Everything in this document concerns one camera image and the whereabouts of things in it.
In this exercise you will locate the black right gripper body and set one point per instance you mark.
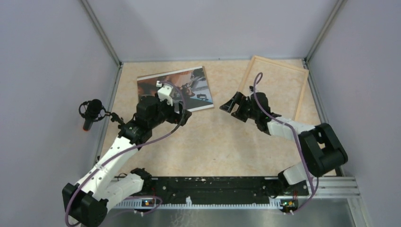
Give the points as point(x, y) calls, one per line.
point(256, 113)

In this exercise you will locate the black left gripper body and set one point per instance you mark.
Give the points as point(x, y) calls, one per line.
point(165, 112)

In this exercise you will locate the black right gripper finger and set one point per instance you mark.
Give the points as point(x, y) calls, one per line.
point(229, 105)
point(243, 113)

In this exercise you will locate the light wooden picture frame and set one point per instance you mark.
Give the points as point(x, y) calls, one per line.
point(283, 84)

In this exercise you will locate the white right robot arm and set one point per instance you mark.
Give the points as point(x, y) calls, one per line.
point(319, 147)

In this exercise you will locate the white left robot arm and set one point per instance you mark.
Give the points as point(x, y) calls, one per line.
point(90, 198)

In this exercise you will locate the printed photo on board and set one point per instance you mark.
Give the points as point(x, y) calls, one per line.
point(187, 85)

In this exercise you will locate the black microphone on stand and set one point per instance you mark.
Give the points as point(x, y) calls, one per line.
point(93, 111)

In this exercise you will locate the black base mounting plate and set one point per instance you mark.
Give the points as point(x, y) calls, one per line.
point(220, 190)

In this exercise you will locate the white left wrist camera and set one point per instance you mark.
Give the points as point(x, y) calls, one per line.
point(164, 92)

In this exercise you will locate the aluminium front rail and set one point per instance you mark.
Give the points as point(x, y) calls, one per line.
point(330, 188)

